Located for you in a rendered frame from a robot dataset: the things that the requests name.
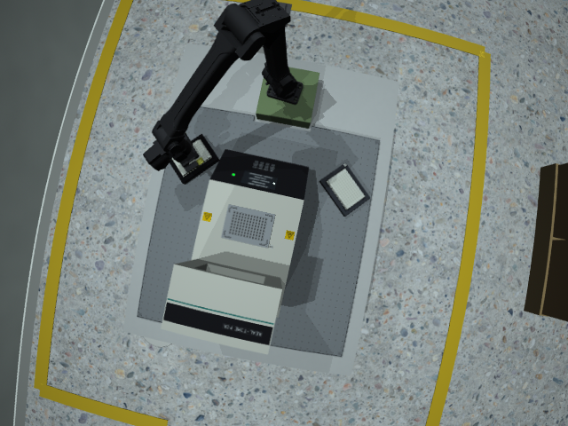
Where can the white thermal cycler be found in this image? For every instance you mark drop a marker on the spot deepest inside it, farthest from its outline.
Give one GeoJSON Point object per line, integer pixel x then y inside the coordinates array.
{"type": "Point", "coordinates": [244, 245]}

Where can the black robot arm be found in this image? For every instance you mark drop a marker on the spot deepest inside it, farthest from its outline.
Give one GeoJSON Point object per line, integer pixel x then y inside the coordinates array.
{"type": "Point", "coordinates": [250, 22]}

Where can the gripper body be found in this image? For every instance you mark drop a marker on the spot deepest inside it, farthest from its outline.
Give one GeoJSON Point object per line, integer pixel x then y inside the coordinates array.
{"type": "Point", "coordinates": [191, 154]}

